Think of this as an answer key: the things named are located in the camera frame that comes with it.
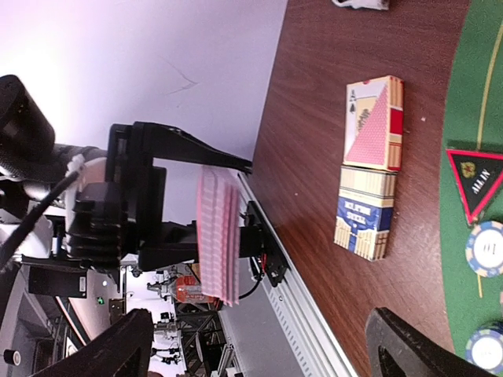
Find ace of spades card pack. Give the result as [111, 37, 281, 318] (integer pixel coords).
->
[343, 75, 404, 172]

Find pink backed card deck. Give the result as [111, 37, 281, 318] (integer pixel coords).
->
[196, 166, 240, 306]

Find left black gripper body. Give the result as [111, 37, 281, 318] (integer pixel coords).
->
[67, 122, 167, 271]

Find blue pink chips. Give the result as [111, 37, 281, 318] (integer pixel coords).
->
[465, 221, 503, 278]

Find blue yellow card box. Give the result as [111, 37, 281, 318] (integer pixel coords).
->
[334, 165, 397, 261]

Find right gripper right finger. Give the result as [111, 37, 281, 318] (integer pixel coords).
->
[365, 307, 496, 376]

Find aluminium front rail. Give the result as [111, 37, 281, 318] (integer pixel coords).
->
[219, 172, 358, 377]

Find blue green chip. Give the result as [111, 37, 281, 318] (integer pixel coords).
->
[465, 320, 503, 375]

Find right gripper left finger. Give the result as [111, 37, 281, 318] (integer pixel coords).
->
[39, 309, 153, 377]

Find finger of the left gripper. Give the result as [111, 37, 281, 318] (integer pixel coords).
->
[133, 122, 252, 173]
[137, 219, 264, 272]

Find black red triangular button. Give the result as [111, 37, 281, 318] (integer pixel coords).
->
[446, 148, 502, 225]

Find round green poker mat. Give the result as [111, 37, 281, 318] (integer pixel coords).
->
[439, 1, 502, 357]

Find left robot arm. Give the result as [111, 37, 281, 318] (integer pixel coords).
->
[1, 75, 252, 276]

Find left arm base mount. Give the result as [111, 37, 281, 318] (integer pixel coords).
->
[240, 200, 289, 287]

